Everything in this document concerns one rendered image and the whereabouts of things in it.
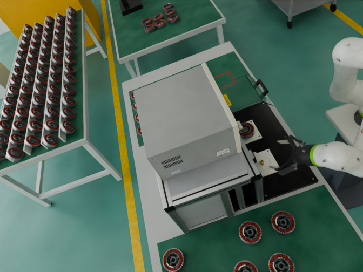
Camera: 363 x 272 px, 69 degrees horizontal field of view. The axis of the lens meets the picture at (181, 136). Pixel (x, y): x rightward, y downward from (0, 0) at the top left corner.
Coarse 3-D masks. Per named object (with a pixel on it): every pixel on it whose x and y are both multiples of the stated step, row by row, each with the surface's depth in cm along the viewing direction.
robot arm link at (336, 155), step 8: (320, 144) 107; (328, 144) 101; (336, 144) 98; (344, 144) 98; (312, 152) 107; (320, 152) 102; (328, 152) 98; (336, 152) 97; (344, 152) 96; (352, 152) 97; (360, 152) 100; (312, 160) 107; (320, 160) 103; (328, 160) 98; (336, 160) 97; (344, 160) 96; (352, 160) 97; (360, 160) 98; (336, 168) 99; (344, 168) 98; (352, 168) 99
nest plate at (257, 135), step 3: (252, 123) 169; (255, 126) 167; (255, 129) 166; (255, 132) 165; (258, 132) 164; (255, 135) 163; (258, 135) 163; (252, 138) 163; (255, 138) 162; (258, 138) 162; (246, 141) 162; (249, 141) 162
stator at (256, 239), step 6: (246, 222) 134; (252, 222) 134; (240, 228) 133; (246, 228) 135; (252, 228) 134; (258, 228) 131; (240, 234) 132; (252, 234) 131; (258, 234) 130; (246, 240) 130; (252, 240) 129; (258, 240) 130
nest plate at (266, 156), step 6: (258, 156) 155; (264, 156) 154; (270, 156) 153; (258, 162) 152; (264, 162) 151; (270, 162) 150; (276, 162) 149; (258, 168) 150; (264, 168) 149; (270, 168) 148; (264, 174) 147
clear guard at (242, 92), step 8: (232, 80) 156; (240, 80) 154; (248, 80) 152; (256, 80) 158; (224, 88) 154; (232, 88) 152; (240, 88) 151; (248, 88) 149; (256, 88) 149; (232, 96) 149; (240, 96) 147; (248, 96) 146; (256, 96) 144; (264, 96) 147; (232, 104) 145; (240, 104) 144; (248, 104) 142; (256, 104) 141; (272, 104) 145; (232, 112) 142
